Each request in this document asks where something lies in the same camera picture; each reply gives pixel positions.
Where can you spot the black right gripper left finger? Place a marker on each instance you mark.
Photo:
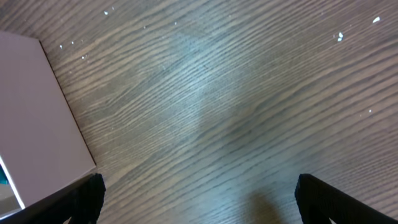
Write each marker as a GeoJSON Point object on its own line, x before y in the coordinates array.
{"type": "Point", "coordinates": [80, 203]}

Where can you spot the teal Listerine mouthwash bottle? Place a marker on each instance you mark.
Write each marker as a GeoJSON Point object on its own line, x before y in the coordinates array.
{"type": "Point", "coordinates": [3, 177]}

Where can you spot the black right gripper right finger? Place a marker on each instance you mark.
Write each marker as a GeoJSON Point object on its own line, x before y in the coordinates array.
{"type": "Point", "coordinates": [319, 202]}

